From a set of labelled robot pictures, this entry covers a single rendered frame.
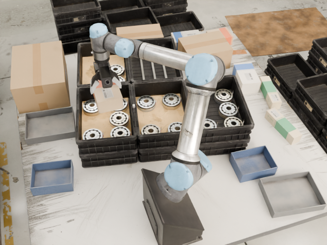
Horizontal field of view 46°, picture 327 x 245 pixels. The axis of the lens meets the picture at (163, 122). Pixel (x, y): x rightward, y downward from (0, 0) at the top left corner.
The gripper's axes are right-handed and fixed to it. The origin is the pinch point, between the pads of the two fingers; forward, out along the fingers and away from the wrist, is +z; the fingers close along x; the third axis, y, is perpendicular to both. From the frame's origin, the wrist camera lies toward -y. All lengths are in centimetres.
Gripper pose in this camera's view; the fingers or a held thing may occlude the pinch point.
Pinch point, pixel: (106, 92)
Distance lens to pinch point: 186.8
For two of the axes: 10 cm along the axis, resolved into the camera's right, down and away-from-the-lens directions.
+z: -0.2, 6.7, 7.4
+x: -9.5, 2.2, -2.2
